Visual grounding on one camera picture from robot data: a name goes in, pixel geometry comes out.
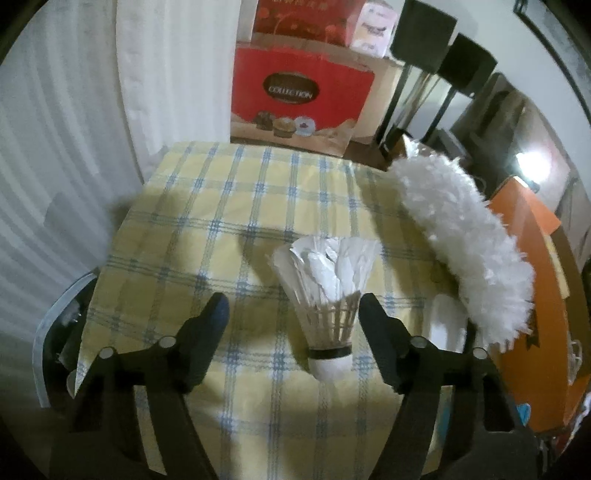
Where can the white fluffy duster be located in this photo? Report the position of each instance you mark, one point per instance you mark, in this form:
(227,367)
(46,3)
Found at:
(461,230)

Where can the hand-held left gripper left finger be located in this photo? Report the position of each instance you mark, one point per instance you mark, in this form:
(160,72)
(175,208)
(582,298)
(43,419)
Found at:
(212,323)

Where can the framed wall picture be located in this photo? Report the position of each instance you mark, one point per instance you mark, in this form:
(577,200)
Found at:
(554,32)

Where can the blue funnel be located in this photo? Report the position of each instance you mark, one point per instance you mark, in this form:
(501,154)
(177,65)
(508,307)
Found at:
(524,413)

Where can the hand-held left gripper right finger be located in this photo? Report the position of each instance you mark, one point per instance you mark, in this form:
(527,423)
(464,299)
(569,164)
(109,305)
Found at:
(376,332)

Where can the yellow plaid tablecloth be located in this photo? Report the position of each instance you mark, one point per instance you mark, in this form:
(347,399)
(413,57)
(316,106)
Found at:
(207,230)

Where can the bright lamp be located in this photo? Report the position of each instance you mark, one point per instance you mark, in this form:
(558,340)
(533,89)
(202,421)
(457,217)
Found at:
(531,166)

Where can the orange cardboard box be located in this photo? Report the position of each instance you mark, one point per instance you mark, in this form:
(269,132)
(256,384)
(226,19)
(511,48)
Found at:
(549,369)

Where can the white curtain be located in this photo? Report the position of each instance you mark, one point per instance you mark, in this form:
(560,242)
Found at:
(69,138)

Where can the sofa with beige cover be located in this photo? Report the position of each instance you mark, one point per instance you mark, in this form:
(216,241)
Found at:
(508,120)

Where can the red gift box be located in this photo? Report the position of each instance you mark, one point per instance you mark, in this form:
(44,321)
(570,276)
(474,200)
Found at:
(304,21)

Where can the red box with cake print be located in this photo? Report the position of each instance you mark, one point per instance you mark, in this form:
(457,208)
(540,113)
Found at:
(258,69)

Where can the white feather shuttlecock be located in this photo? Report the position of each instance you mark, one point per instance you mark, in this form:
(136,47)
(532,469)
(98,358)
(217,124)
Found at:
(330,323)

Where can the pink box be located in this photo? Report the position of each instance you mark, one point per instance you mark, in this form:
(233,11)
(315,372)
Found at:
(376,30)

